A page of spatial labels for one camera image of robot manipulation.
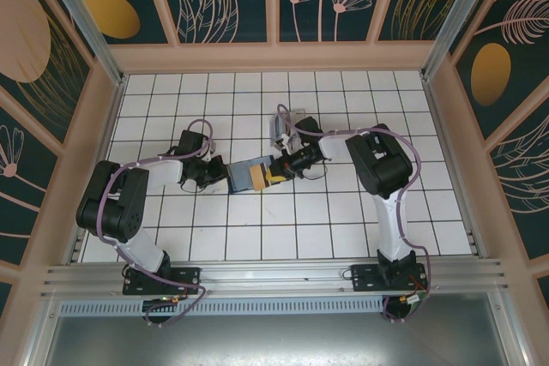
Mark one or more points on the yellow card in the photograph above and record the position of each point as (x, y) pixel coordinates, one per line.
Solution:
(274, 177)

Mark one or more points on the blue card holder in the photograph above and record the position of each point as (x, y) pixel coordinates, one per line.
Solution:
(240, 177)

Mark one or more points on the tan card with black stripe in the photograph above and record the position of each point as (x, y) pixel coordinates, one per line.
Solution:
(257, 177)

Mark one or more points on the blue card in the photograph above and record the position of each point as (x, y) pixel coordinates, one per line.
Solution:
(276, 127)

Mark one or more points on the small grey box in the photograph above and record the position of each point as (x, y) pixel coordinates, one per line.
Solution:
(291, 115)

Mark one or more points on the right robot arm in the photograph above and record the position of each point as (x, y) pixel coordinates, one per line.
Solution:
(381, 169)

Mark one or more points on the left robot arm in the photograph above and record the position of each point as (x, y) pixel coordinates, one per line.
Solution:
(141, 250)

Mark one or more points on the grey metal sheet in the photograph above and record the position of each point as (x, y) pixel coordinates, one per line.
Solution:
(274, 344)

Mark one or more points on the long aluminium base rail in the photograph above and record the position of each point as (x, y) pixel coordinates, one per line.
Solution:
(274, 274)

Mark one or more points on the aluminium frame post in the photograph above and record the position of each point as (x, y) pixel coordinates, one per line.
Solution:
(459, 19)
(86, 19)

